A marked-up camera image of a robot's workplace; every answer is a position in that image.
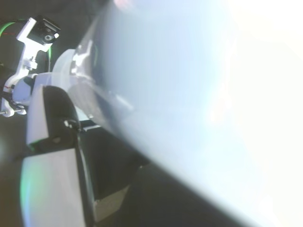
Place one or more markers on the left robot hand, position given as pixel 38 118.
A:
pixel 54 179

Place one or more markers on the large pale blurred object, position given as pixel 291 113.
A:
pixel 165 82

